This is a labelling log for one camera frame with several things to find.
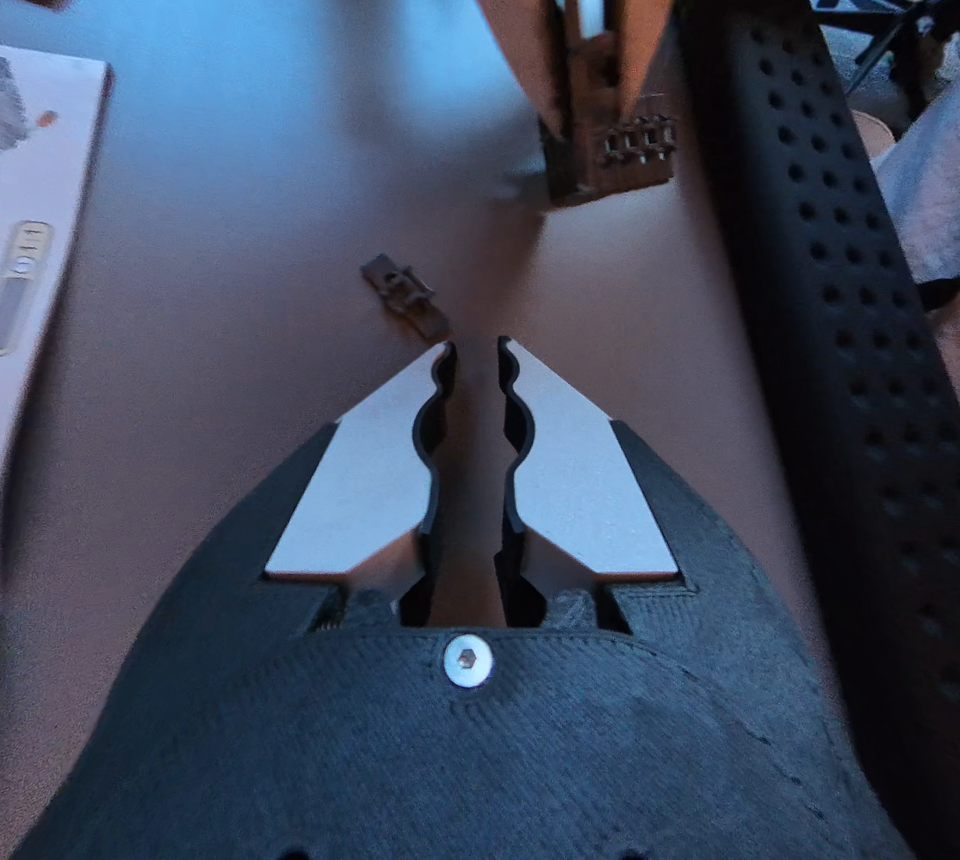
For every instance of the single grey track link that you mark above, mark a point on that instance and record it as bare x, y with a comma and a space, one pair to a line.
405, 294

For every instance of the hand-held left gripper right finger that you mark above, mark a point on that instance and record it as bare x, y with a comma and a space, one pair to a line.
592, 500

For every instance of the grey desk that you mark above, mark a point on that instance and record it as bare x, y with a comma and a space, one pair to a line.
262, 163

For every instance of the black perforated chair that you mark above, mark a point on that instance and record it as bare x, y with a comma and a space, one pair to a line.
840, 275

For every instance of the white instruction booklet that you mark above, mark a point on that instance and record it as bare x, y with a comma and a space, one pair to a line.
45, 185

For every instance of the black office chair base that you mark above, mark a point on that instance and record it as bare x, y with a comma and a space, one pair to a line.
892, 20

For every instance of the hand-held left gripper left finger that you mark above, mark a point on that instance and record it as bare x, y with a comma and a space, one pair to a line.
360, 500

